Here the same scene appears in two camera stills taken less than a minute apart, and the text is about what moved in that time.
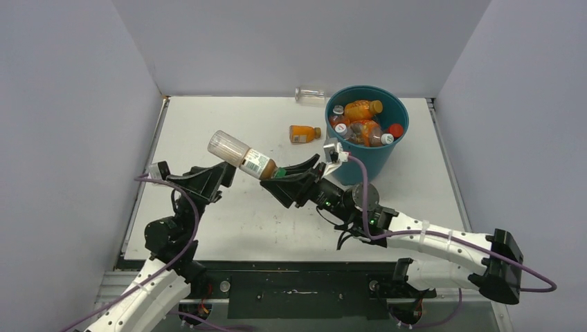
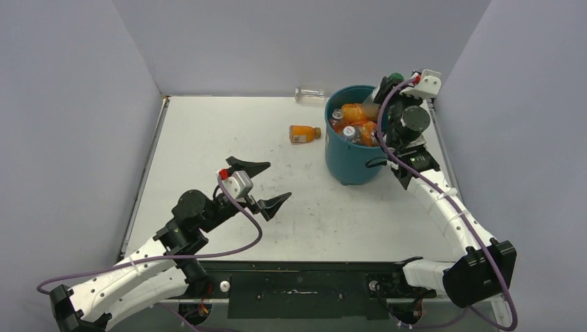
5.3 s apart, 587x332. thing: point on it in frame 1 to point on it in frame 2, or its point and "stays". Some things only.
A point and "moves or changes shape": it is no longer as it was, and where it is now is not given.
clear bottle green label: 239,154 to 372,108
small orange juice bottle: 302,134 stays
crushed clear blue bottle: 345,132 moves or changes shape
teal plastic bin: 378,159 stays
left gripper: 205,181 to 268,206
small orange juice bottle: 359,110 stays
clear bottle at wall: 310,96 stays
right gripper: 297,188 to 387,88
